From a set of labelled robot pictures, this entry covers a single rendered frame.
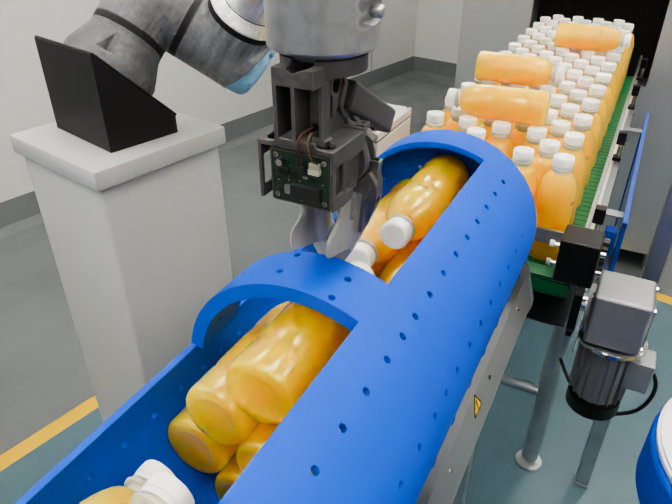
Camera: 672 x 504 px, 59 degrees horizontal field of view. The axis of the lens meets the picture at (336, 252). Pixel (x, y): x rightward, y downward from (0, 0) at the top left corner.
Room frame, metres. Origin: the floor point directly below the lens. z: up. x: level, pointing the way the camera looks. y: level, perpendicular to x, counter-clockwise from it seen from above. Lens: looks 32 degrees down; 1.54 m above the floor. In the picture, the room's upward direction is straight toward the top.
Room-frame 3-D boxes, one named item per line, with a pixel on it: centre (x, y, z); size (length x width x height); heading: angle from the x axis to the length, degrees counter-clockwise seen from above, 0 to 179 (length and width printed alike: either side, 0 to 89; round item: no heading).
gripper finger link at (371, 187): (0.49, -0.02, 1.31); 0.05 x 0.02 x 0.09; 63
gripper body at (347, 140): (0.48, 0.01, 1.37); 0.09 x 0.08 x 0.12; 153
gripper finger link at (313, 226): (0.49, 0.03, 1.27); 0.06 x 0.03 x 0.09; 153
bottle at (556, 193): (1.04, -0.43, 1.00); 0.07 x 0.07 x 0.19
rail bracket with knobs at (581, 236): (0.94, -0.45, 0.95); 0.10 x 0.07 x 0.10; 63
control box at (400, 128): (1.31, -0.09, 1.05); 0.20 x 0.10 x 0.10; 153
